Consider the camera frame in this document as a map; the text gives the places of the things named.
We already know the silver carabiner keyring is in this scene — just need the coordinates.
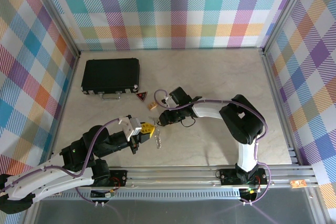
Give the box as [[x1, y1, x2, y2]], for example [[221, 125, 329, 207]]
[[154, 126, 163, 150]]

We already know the black ribbed briefcase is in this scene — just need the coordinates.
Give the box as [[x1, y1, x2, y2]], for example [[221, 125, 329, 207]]
[[80, 58, 141, 96]]

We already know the perforated metal strip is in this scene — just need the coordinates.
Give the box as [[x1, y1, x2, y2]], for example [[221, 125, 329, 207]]
[[56, 190, 242, 200]]

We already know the grey metal sheet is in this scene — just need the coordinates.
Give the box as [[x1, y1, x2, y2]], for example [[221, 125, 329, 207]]
[[23, 197, 323, 224]]

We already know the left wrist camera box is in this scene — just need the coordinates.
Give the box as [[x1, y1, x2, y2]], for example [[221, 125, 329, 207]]
[[117, 115, 143, 142]]

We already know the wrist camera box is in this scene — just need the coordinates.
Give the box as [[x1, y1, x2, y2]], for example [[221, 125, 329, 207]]
[[160, 94, 173, 108], [117, 115, 143, 142]]

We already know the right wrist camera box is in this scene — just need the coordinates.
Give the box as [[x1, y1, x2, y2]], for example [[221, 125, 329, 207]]
[[160, 94, 173, 108]]

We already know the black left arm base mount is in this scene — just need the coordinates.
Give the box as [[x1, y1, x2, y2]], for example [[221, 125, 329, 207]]
[[90, 168, 128, 188]]

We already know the chrome briefcase handle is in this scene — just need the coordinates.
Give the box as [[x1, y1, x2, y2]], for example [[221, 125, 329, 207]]
[[101, 93, 122, 101]]

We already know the wide aluminium mounting rail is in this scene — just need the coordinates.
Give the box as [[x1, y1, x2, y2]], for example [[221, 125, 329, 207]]
[[52, 165, 320, 190]]

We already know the aluminium frame rail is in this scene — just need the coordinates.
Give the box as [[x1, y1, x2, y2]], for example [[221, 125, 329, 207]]
[[258, 48, 301, 167], [48, 55, 81, 162]]

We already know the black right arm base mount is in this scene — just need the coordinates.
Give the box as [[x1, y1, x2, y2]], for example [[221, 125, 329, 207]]
[[219, 168, 270, 187]]

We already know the aluminium frame post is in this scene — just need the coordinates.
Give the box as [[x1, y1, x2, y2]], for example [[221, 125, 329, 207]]
[[31, 0, 81, 58], [260, 0, 313, 56]]

